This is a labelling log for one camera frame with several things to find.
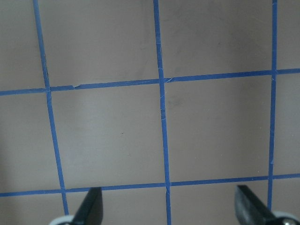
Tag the blue tape strip upper horizontal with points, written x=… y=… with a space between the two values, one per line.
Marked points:
x=135 y=82

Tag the blue tape strip middle vertical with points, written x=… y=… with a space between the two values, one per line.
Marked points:
x=161 y=82

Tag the blue tape strip lower horizontal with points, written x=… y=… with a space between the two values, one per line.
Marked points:
x=152 y=185

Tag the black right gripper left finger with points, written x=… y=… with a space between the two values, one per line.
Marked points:
x=90 y=211

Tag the blue tape strip right vertical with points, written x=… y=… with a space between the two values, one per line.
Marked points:
x=272 y=100

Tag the blue tape strip vertical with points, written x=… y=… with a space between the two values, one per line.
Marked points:
x=161 y=82
x=272 y=100
x=49 y=106

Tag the blue tape strip left vertical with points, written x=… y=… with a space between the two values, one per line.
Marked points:
x=49 y=106

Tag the blue tape strip horizontal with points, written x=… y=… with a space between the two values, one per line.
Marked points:
x=135 y=82
x=152 y=185

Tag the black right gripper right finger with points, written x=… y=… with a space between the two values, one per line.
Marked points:
x=250 y=210

